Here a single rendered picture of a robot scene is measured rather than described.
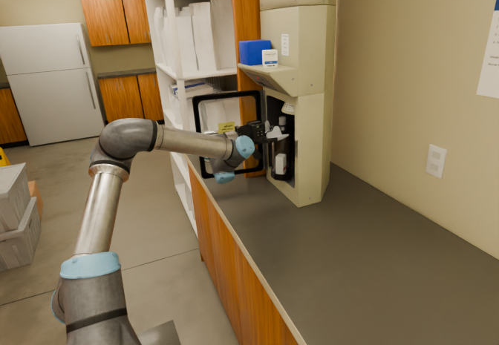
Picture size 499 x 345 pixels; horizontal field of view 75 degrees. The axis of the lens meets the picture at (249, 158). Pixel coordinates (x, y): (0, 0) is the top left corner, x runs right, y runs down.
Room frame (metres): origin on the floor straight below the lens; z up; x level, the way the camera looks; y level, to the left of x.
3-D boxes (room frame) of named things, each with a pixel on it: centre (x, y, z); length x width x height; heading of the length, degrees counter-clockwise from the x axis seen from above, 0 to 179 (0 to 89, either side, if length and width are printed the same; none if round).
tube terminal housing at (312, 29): (1.38, -0.25, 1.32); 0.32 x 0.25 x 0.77; 21
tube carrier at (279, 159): (1.32, -0.14, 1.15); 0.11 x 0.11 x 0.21
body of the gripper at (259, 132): (1.27, -0.01, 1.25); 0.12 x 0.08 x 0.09; 111
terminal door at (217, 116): (1.44, 0.08, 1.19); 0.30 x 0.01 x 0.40; 101
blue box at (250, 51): (1.40, -0.05, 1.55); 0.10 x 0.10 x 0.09; 21
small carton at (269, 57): (1.27, -0.10, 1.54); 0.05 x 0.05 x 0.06; 4
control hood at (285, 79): (1.31, -0.08, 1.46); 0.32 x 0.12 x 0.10; 21
